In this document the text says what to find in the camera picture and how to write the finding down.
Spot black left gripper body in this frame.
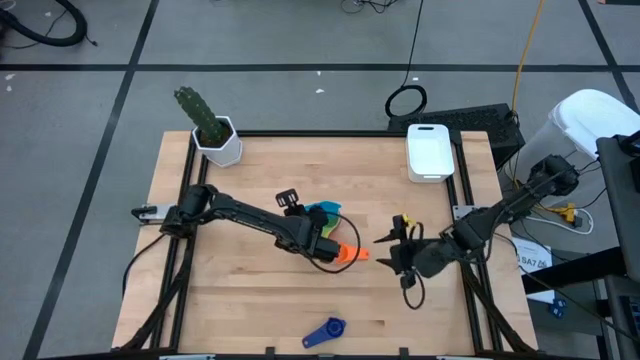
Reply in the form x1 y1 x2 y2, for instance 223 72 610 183
274 188 342 264

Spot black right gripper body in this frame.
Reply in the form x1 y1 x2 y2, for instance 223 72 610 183
392 213 451 290

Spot teal measuring cup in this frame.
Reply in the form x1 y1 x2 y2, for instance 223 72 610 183
303 200 344 224

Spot orange measuring cup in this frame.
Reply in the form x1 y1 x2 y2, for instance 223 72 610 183
335 241 371 265

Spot navy blue measuring cup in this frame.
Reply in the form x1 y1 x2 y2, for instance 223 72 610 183
301 316 348 350

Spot white plastic basket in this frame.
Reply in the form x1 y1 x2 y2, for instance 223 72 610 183
405 123 457 184

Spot white paper label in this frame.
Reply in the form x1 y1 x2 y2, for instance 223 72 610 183
512 235 554 275

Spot white hexagonal plant pot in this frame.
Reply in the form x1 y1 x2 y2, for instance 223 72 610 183
191 115 244 168

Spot small blue connectors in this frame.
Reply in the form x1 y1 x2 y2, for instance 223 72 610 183
546 298 569 319

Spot black perforated computer case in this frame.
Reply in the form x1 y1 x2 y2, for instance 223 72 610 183
388 103 526 169

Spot yellow power plug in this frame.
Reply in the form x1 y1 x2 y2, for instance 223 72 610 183
547 202 581 226

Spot black desk crossbar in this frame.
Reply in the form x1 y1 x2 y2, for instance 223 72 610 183
522 247 640 296

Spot green cactus plant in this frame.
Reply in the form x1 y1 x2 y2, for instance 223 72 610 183
173 86 227 148

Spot black desk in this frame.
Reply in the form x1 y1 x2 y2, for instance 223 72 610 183
595 132 640 284

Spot white lidded bin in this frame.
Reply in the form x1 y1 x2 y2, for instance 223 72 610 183
504 88 640 191

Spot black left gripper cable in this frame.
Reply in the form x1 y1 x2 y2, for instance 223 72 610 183
309 212 362 275

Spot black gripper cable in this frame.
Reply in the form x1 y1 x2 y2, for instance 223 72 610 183
402 269 426 310
309 212 362 275

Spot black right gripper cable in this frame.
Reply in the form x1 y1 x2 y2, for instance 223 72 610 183
402 269 426 310

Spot black aluminium table frame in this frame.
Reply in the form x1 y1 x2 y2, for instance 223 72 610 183
112 129 539 360

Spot black coiled floor cable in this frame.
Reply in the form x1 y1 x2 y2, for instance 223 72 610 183
384 0 429 120

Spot white cable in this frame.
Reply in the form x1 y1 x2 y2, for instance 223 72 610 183
524 207 595 236

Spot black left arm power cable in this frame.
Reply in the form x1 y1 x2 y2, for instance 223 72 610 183
121 232 169 301

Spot black cable bundle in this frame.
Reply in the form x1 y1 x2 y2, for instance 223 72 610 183
341 0 401 15

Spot yellow cable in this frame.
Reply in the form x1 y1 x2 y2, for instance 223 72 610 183
509 0 546 201

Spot thick black hose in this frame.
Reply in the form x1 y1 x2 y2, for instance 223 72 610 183
0 0 89 49

